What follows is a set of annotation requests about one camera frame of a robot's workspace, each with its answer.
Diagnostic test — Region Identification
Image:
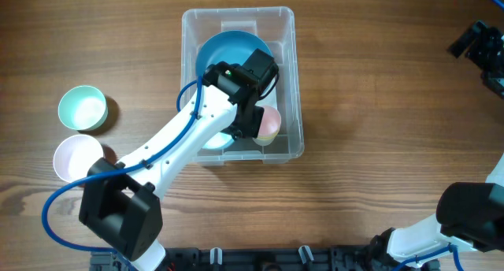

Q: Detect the pink cup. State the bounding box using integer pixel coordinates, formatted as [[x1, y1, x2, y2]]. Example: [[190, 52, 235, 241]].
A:
[[258, 106, 282, 135]]

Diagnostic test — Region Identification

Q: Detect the yellow cup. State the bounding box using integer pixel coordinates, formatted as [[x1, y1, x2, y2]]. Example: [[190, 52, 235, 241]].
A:
[[255, 130, 279, 141]]

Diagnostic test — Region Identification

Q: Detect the cream cup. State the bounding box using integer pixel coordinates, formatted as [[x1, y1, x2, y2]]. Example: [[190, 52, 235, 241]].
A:
[[253, 136, 276, 147]]

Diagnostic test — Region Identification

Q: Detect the light blue cup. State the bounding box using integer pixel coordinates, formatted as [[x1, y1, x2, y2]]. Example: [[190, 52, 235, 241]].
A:
[[203, 132, 235, 150]]

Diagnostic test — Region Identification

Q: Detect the dark blue bowl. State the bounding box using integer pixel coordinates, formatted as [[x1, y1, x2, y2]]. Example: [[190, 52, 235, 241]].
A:
[[195, 30, 272, 76]]

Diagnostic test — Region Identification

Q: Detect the clear plastic storage container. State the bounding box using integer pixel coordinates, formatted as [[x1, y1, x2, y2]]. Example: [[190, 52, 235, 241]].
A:
[[180, 6, 304, 165]]

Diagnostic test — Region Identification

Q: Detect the mint green cup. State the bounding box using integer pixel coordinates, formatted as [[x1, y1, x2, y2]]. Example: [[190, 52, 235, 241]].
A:
[[57, 85, 108, 131]]

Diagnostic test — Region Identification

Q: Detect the lilac cup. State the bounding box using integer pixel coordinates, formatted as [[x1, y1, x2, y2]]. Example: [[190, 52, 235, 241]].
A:
[[53, 134, 104, 183]]

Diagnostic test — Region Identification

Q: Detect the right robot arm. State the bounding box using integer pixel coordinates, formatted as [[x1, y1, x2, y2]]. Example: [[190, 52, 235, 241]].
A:
[[364, 21, 503, 270]]

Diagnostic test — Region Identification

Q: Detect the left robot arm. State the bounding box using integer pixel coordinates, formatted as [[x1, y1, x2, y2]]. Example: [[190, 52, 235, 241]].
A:
[[79, 49, 279, 270]]

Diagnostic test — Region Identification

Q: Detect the white label in container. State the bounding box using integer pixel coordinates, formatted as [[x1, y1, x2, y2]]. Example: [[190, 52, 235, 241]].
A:
[[257, 87, 278, 110]]

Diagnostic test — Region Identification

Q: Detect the left blue cable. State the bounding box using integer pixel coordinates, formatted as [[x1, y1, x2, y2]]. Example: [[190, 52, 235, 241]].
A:
[[41, 76, 206, 271]]

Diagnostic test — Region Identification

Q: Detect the blue cable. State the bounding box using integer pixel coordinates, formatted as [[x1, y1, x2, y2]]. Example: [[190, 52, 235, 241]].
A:
[[41, 76, 206, 271], [391, 0, 504, 271]]

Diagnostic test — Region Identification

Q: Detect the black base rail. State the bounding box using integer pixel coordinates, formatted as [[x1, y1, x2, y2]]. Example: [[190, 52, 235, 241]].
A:
[[88, 245, 440, 271]]

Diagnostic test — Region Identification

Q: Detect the right blue cable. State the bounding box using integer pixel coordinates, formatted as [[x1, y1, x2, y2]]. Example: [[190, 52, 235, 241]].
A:
[[391, 0, 504, 271]]

